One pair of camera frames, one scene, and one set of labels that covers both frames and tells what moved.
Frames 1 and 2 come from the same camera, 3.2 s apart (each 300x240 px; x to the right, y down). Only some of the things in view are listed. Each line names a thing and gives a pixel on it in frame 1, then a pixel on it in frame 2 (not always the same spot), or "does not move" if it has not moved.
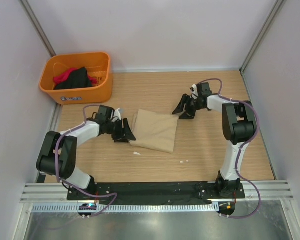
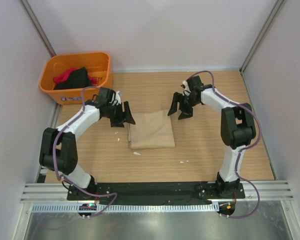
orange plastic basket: (98, 65) does not move
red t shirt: (63, 75) does not move
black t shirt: (79, 78) does not move
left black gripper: (125, 132) -> (123, 117)
